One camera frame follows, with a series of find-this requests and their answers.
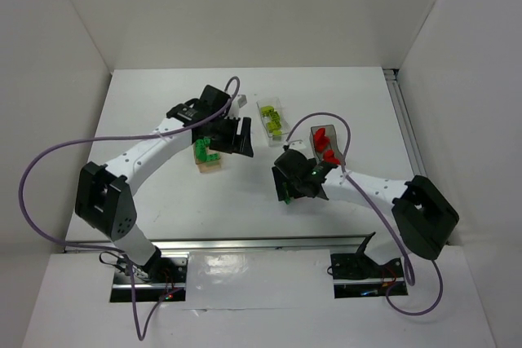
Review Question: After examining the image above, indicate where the green four-stud lego brick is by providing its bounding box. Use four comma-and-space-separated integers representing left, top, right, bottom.
283, 183, 292, 205

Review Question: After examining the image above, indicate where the green lego brick small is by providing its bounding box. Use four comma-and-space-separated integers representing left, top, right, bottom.
206, 150, 221, 164

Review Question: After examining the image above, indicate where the green sloped lego brick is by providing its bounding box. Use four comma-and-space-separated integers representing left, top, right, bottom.
194, 139, 210, 162

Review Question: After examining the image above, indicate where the red lego brick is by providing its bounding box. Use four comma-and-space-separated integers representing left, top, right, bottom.
322, 149, 341, 165
313, 127, 330, 152

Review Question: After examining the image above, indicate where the lime lego brick small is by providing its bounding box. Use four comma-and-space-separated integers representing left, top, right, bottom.
259, 105, 275, 117

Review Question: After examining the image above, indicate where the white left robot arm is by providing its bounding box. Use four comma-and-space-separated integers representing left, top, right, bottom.
74, 85, 254, 280

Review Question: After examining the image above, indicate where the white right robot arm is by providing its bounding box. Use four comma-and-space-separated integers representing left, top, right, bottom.
272, 148, 459, 261

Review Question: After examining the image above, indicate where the orange transparent container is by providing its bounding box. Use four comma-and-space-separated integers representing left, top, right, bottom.
192, 138, 222, 173

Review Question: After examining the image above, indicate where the clear transparent container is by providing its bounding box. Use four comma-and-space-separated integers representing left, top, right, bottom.
256, 97, 290, 147

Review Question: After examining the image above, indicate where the dark grey transparent container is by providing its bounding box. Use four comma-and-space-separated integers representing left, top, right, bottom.
309, 125, 345, 165

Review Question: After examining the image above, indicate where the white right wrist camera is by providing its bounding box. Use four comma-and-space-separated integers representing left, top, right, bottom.
283, 139, 307, 154

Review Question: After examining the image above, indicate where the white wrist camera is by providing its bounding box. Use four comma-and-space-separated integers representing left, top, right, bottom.
283, 139, 307, 154
233, 95, 248, 108

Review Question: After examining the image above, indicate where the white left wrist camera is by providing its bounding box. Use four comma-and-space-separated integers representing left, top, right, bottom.
233, 95, 248, 108

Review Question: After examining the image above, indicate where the aluminium rail front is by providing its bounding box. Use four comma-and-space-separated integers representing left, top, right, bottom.
63, 235, 368, 253

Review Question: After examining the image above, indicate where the aluminium rail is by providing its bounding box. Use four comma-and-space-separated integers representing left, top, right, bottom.
383, 68, 427, 176
63, 235, 368, 253

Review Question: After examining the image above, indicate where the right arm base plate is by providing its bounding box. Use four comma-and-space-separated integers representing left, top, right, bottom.
326, 253, 408, 299

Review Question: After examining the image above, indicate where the aluminium rail right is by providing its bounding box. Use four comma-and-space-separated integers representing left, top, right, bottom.
383, 68, 427, 176

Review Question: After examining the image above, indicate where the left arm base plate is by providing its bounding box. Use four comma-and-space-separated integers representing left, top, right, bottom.
99, 252, 188, 303

